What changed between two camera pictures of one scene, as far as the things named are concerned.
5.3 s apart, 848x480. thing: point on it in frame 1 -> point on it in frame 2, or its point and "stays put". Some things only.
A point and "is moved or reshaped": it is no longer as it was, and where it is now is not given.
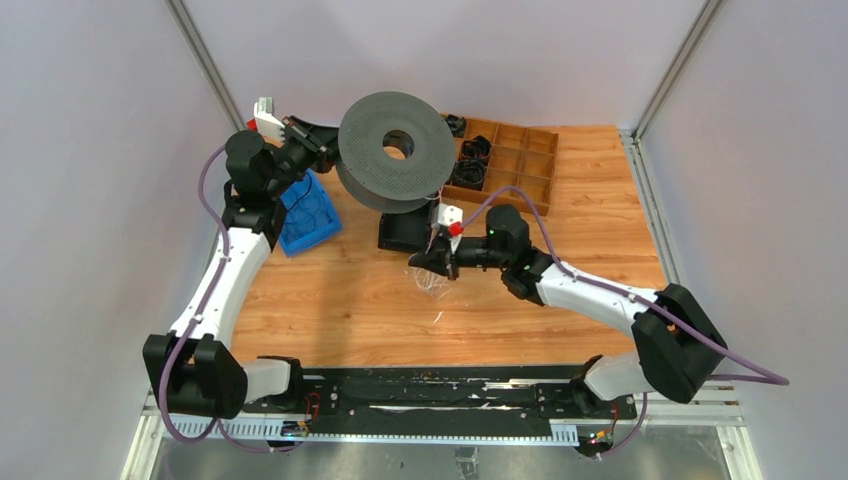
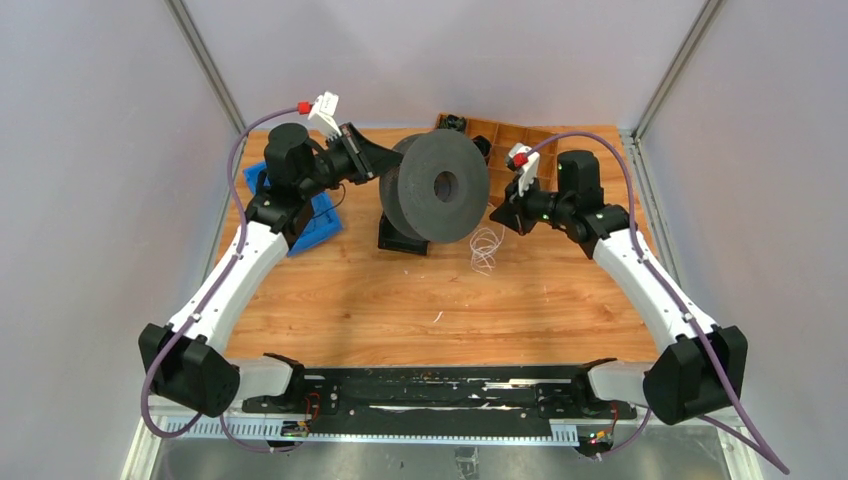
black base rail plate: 450,400 stays put
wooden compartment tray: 521,165 stays put
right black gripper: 440,258 -> 512,212
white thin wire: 435,284 is moved or reshaped
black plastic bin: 407,231 stays put
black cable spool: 374,180 is moved or reshaped
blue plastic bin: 310,218 stays put
